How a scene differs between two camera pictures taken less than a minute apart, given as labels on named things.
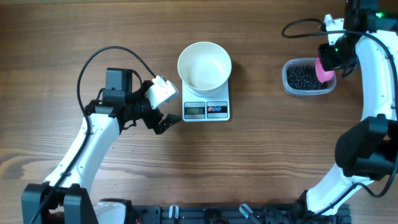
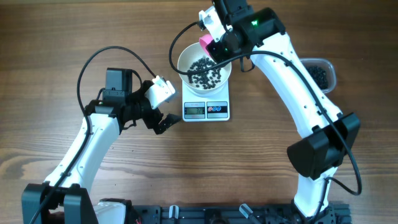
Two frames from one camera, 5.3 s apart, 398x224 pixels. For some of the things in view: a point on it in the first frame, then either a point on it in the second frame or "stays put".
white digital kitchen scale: (196, 108) stays put
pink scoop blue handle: (323, 76) to (204, 40)
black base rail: (237, 214) stays put
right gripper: (329, 61) to (216, 53)
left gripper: (156, 116) stays put
